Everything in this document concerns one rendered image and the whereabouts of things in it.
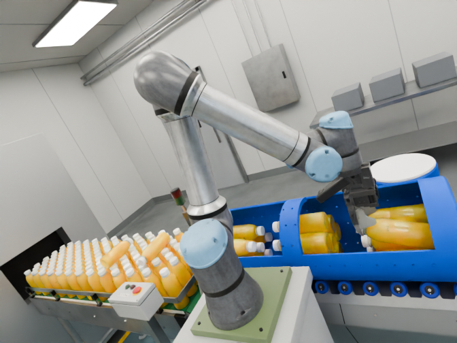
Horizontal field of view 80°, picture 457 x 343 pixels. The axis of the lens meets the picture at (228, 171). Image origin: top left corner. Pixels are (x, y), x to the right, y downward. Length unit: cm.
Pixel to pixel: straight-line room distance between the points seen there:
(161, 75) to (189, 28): 435
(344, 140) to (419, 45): 353
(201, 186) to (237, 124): 24
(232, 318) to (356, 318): 48
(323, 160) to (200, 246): 32
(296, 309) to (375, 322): 38
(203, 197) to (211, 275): 20
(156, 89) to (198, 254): 36
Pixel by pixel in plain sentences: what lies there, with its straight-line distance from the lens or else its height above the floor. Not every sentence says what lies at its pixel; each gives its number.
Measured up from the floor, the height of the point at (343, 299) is 92.
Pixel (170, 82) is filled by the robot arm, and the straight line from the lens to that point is 56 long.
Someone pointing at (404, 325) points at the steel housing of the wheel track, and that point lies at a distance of 106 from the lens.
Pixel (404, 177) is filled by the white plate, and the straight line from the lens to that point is 140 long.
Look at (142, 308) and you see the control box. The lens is 123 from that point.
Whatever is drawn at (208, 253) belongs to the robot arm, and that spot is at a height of 137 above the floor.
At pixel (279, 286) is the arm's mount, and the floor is 117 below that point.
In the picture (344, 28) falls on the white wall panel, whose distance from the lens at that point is 419.
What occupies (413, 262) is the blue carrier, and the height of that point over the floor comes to 109.
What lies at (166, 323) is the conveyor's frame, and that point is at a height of 84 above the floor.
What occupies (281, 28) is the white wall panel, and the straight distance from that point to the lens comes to 432.
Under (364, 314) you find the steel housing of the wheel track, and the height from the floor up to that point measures 88.
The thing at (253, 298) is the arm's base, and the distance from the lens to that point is 73.
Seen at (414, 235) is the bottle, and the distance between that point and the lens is 90.
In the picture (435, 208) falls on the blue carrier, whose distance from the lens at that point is 86.
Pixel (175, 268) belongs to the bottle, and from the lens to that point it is 133.
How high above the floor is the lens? 167
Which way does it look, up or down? 15 degrees down
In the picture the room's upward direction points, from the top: 24 degrees counter-clockwise
